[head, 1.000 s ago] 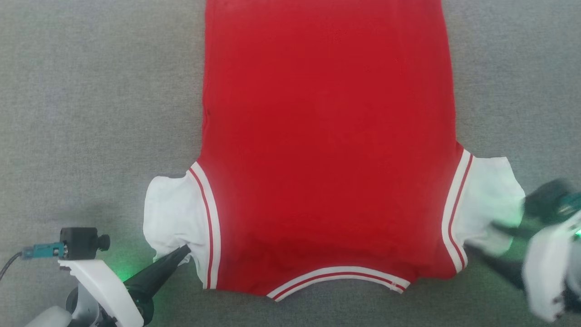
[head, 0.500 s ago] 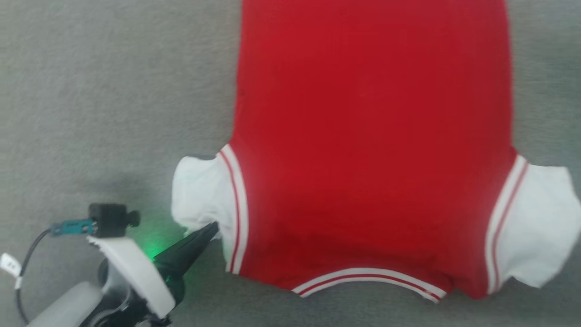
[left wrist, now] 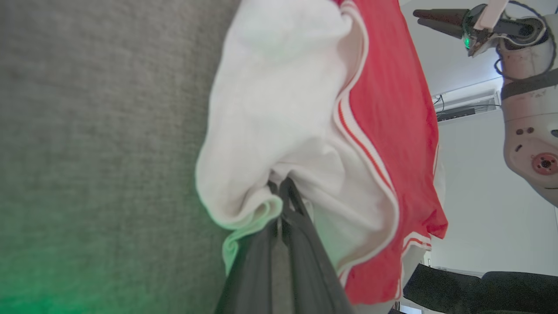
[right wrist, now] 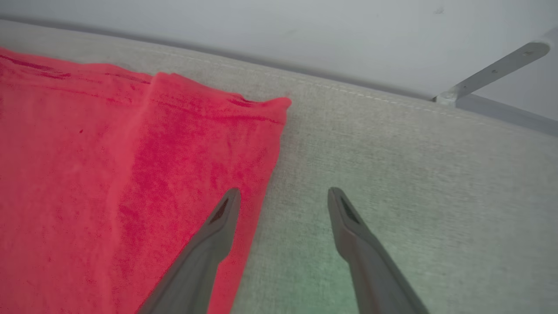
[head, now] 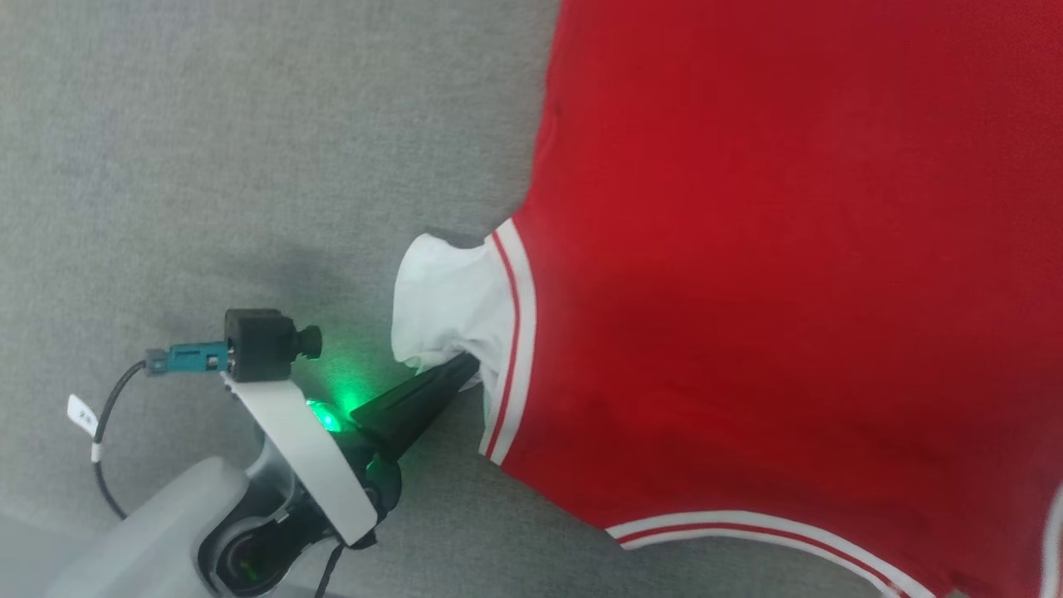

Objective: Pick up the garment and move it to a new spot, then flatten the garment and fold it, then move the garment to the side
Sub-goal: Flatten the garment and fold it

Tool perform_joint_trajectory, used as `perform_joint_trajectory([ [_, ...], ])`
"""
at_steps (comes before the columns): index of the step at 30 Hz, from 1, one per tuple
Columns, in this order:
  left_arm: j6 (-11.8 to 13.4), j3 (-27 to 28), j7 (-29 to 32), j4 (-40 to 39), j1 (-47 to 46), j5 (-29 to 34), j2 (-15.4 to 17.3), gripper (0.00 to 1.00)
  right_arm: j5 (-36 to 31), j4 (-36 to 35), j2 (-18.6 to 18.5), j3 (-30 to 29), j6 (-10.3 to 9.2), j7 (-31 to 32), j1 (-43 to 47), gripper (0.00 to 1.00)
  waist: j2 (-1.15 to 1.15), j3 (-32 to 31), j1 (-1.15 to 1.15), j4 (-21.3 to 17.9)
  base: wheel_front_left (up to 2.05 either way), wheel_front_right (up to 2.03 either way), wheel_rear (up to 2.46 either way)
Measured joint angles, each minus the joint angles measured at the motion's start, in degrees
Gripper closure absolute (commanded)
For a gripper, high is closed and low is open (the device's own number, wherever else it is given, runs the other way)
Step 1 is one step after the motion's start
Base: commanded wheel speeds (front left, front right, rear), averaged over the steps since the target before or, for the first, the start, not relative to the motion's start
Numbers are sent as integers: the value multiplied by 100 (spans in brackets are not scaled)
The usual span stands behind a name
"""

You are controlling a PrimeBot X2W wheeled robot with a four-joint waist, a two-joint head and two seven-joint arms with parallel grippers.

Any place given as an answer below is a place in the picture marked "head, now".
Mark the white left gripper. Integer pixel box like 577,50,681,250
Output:
223,353,481,547

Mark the red and white shirt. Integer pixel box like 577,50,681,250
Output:
390,0,1063,598

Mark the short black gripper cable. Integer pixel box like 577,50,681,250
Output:
314,542,347,598

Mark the teal camera cable connector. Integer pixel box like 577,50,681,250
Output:
145,342,230,377

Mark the thin black camera cable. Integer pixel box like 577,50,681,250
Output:
91,360,152,521

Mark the white cable label tag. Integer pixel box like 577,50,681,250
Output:
66,394,101,439

